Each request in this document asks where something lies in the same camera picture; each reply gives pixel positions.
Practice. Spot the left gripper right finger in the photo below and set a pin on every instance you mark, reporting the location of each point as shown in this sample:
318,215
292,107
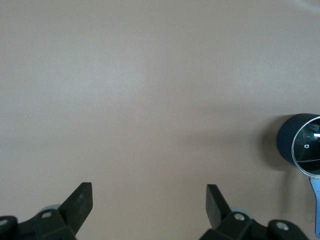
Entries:
217,212

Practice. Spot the brown table mat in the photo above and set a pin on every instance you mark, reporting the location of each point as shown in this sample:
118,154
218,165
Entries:
150,75

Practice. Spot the glass lid with blue knob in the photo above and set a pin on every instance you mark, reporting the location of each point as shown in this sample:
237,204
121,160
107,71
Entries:
308,155

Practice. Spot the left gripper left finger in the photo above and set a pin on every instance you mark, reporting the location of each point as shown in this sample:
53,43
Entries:
75,212

